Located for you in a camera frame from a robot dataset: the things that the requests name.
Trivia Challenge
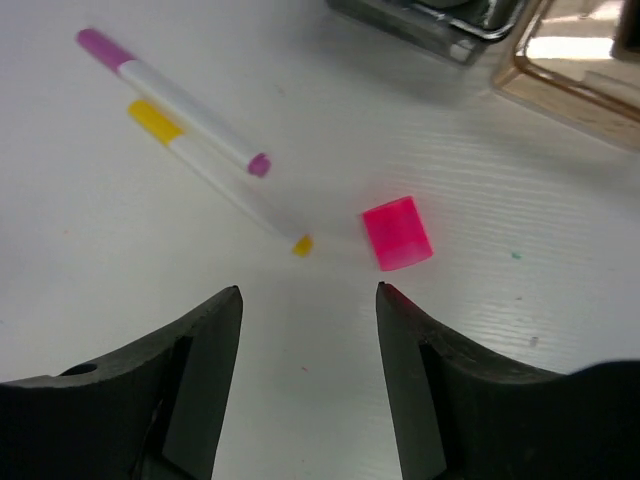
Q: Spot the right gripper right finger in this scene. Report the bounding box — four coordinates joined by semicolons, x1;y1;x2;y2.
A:
376;283;639;479

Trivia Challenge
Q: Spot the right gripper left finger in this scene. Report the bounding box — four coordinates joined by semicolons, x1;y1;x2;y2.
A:
1;286;243;479

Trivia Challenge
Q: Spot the pink highlighter cap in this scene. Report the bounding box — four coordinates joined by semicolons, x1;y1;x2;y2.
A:
361;196;434;271

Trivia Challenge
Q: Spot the yellow end marker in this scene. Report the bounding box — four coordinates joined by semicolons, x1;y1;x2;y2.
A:
127;100;314;257

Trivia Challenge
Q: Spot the pink cap marker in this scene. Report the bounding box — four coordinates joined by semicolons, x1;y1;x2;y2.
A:
76;28;271;178

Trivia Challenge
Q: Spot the dark grey plastic bin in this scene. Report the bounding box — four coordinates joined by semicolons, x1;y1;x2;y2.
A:
327;0;527;66

